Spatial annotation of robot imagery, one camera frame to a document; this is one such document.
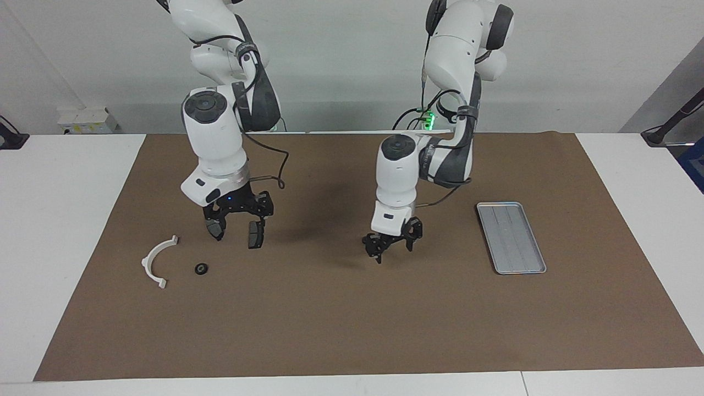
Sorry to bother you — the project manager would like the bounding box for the black left base cable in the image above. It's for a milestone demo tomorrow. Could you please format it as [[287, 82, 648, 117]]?
[[392, 91, 441, 131]]

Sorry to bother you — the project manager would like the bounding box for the silver metal tray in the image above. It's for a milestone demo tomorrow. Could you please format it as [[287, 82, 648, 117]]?
[[476, 202, 547, 275]]

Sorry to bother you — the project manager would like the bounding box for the blue box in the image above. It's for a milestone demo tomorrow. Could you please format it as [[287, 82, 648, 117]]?
[[678, 137, 704, 193]]

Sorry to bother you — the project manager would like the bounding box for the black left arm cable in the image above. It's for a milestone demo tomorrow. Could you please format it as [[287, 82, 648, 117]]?
[[414, 0, 485, 210]]

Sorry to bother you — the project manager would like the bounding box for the black angled stand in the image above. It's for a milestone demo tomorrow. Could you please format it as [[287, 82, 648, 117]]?
[[641, 88, 704, 146]]

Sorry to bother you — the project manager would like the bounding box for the black clamp stand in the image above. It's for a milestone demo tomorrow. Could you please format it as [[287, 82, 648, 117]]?
[[0, 114, 29, 150]]

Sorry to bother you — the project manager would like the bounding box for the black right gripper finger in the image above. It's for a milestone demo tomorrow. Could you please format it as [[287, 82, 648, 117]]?
[[202, 202, 228, 226], [253, 190, 275, 224]]

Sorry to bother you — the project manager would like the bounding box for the brown table mat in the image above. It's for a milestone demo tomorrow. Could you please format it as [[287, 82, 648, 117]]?
[[33, 132, 704, 382]]

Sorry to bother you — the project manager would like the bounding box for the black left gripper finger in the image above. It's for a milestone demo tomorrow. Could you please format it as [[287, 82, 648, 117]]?
[[362, 234, 389, 265], [406, 217, 425, 252]]

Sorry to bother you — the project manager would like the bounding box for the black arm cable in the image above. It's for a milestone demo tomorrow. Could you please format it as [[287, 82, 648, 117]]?
[[414, 0, 485, 210], [187, 33, 289, 190]]

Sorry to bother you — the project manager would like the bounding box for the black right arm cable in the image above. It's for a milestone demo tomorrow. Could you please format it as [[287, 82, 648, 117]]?
[[187, 33, 289, 190]]

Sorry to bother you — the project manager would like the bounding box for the white curved plastic bracket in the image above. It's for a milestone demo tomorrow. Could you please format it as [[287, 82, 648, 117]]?
[[141, 235, 179, 290]]

